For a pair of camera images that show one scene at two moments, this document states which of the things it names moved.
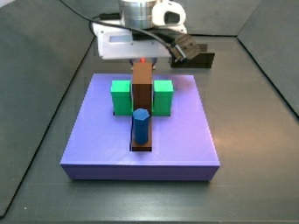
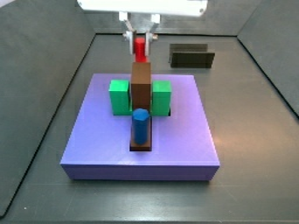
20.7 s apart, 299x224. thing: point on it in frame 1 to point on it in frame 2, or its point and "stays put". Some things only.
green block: [121, 97] stays put
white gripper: [116, 45] to [192, 8]
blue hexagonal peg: [141, 116] stays put
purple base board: [97, 150] stays put
